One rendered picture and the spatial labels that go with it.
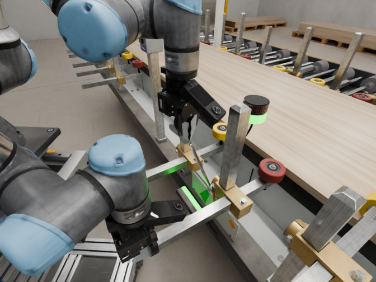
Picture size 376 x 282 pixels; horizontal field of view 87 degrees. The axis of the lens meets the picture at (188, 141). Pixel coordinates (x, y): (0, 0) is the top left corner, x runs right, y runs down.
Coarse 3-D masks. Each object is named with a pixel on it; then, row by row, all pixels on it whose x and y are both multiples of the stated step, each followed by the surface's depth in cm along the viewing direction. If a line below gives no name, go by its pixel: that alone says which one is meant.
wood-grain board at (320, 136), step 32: (160, 64) 143; (224, 64) 143; (256, 64) 143; (224, 96) 103; (288, 96) 103; (320, 96) 103; (256, 128) 80; (288, 128) 80; (320, 128) 80; (352, 128) 80; (288, 160) 66; (320, 160) 66; (352, 160) 66; (320, 192) 56; (352, 224) 51
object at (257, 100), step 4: (248, 96) 48; (252, 96) 48; (256, 96) 48; (260, 96) 48; (248, 100) 46; (252, 100) 46; (256, 100) 46; (260, 100) 46; (264, 100) 46; (252, 104) 45; (256, 104) 45; (260, 104) 45; (264, 104) 45; (248, 124) 47; (252, 124) 51; (248, 132) 52
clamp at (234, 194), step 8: (216, 176) 65; (216, 184) 62; (216, 192) 64; (224, 192) 60; (232, 192) 59; (240, 192) 59; (232, 200) 57; (248, 200) 57; (232, 208) 58; (240, 208) 55; (248, 208) 57; (240, 216) 57
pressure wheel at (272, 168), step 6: (264, 162) 64; (270, 162) 65; (276, 162) 64; (258, 168) 64; (264, 168) 62; (270, 168) 63; (276, 168) 63; (282, 168) 62; (258, 174) 64; (264, 174) 61; (270, 174) 60; (276, 174) 60; (282, 174) 60; (264, 180) 63; (270, 180) 61; (276, 180) 61
